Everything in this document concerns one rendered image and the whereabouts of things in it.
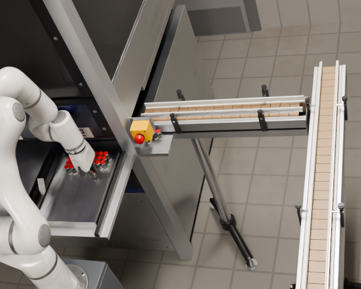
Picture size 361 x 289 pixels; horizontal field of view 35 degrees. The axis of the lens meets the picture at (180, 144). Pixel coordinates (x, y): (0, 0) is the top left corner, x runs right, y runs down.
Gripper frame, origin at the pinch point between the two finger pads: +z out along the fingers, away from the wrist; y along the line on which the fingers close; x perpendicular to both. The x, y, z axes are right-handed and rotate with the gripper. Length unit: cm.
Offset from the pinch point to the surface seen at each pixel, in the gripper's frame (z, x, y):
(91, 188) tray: 5.8, 0.8, -4.1
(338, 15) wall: 87, -84, 199
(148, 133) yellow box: -6.2, -23.4, 13.6
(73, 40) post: -54, -12, 13
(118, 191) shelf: 6.0, -11.2, -5.5
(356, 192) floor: 94, -96, 58
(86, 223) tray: 3.8, -3.6, -22.1
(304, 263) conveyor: -3, -87, -38
